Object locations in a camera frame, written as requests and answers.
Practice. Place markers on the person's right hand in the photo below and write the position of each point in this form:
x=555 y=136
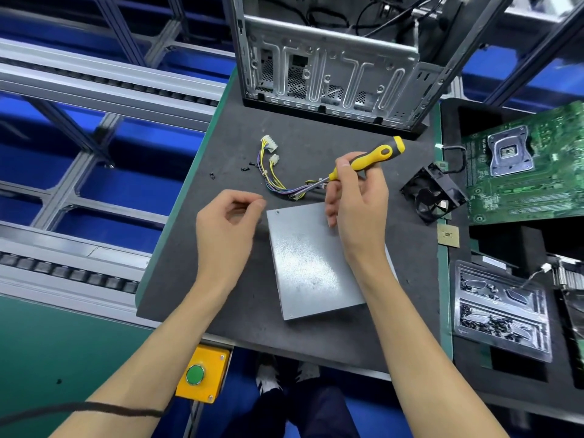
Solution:
x=360 y=214

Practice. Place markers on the person's left hand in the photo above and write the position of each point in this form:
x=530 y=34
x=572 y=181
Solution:
x=226 y=237

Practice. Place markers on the grey power supply cover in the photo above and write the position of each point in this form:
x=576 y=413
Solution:
x=306 y=264

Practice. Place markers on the small black screws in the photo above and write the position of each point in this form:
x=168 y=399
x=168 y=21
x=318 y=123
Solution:
x=246 y=165

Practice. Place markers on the person's right forearm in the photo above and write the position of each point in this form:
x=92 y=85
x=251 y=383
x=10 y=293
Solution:
x=429 y=360

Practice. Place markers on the person's left forearm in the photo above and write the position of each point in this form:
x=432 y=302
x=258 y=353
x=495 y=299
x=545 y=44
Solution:
x=137 y=369

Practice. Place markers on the person's left shoe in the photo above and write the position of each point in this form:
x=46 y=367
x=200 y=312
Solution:
x=268 y=374

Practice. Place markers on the person's shoe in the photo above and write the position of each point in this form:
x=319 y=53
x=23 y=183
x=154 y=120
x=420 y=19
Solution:
x=306 y=371
x=268 y=374

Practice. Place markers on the person's right shoe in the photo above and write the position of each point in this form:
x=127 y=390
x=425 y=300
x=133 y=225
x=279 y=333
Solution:
x=306 y=371

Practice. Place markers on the person's dark trousers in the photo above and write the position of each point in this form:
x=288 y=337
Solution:
x=292 y=410

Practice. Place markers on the black cooling fan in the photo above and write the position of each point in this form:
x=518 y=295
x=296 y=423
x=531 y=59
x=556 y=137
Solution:
x=431 y=191

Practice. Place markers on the small square processor chip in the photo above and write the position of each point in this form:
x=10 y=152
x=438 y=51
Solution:
x=448 y=235

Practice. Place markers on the black foam work mat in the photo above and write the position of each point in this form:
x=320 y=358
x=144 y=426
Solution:
x=237 y=132

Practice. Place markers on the yellow button box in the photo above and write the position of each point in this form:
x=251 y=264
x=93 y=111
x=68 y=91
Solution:
x=203 y=372

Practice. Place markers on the black foam parts tray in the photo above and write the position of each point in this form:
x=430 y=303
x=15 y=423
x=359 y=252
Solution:
x=502 y=237

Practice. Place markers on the silver computer tower chassis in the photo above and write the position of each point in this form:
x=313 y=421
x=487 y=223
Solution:
x=338 y=68

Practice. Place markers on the clear plastic screw tray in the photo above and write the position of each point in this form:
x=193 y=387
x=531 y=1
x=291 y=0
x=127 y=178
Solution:
x=502 y=310

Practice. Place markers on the green motherboard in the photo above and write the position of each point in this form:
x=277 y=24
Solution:
x=529 y=173

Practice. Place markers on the silver heatsink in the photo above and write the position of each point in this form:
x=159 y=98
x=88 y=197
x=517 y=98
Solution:
x=570 y=273

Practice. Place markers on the black hard disk drive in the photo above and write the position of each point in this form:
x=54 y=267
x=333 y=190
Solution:
x=575 y=328

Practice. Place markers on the aluminium conveyor frame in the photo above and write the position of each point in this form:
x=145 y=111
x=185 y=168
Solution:
x=100 y=86

